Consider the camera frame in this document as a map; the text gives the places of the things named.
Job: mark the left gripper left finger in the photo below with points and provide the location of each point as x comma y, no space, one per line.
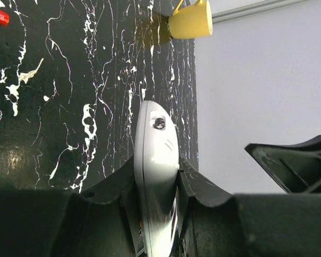
101,221

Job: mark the yellow mug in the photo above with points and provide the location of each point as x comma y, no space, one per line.
191,21

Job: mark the right aluminium frame post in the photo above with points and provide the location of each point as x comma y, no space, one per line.
254,8

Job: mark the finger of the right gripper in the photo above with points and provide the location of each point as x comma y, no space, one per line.
295,168

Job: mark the white remote control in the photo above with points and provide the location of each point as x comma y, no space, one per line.
156,164

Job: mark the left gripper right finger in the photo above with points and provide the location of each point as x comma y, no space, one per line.
213,222

